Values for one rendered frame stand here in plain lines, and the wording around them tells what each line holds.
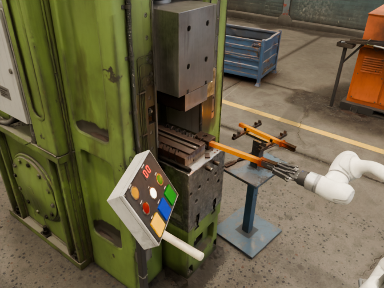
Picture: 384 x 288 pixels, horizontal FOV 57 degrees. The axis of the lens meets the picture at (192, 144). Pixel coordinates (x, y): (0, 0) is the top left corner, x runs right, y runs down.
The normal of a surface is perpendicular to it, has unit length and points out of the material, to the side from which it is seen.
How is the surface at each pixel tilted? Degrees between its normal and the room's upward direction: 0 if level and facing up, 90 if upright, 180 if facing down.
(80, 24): 89
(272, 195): 0
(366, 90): 93
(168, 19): 90
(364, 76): 90
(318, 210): 0
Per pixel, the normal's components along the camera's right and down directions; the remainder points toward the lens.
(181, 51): 0.80, 0.33
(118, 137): -0.60, 0.40
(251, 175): 0.02, -0.85
